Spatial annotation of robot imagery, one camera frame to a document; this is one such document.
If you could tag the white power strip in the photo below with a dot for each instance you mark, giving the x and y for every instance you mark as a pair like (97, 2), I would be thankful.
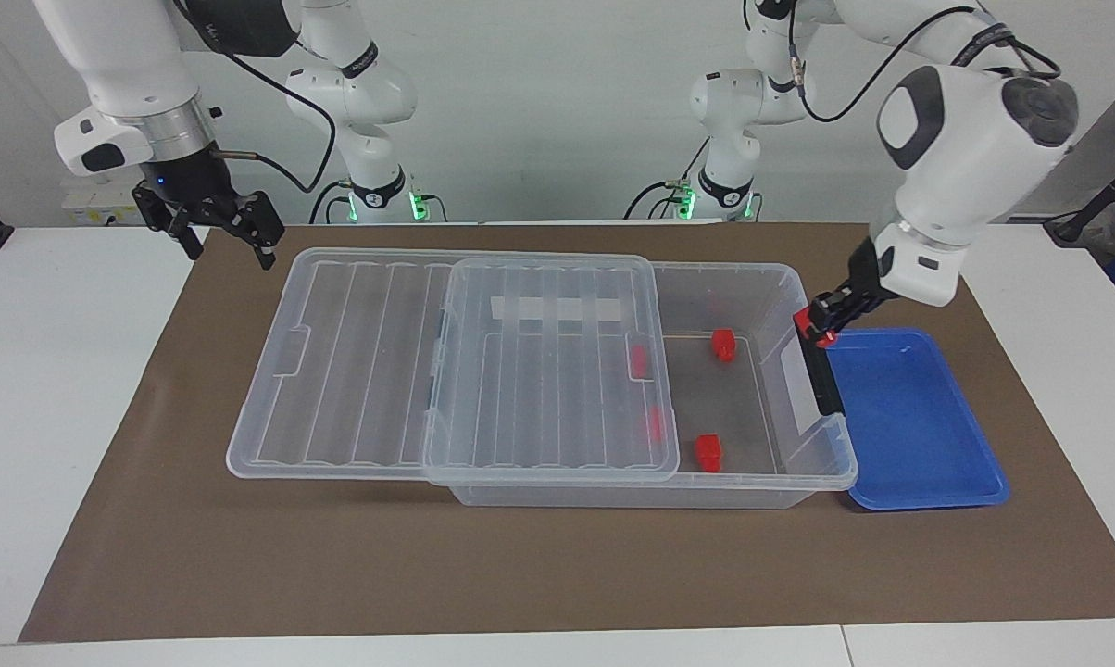
(94, 206)

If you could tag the blue plastic tray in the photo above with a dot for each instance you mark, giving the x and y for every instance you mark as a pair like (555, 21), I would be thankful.
(909, 426)

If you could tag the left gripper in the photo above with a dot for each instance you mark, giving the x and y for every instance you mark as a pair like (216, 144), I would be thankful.
(868, 278)

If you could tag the clear plastic lid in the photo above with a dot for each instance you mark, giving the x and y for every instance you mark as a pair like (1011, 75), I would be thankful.
(520, 389)

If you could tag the clear plastic storage box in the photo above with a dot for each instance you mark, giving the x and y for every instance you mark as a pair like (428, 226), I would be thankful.
(752, 408)

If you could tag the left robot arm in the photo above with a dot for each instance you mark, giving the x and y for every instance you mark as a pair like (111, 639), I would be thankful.
(970, 139)

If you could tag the red block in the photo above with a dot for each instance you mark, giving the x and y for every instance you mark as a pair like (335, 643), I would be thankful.
(804, 322)
(639, 361)
(723, 344)
(656, 424)
(708, 452)

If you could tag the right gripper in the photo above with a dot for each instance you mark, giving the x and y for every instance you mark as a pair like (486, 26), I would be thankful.
(192, 181)

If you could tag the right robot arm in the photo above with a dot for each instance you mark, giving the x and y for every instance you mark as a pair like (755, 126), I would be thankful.
(122, 56)

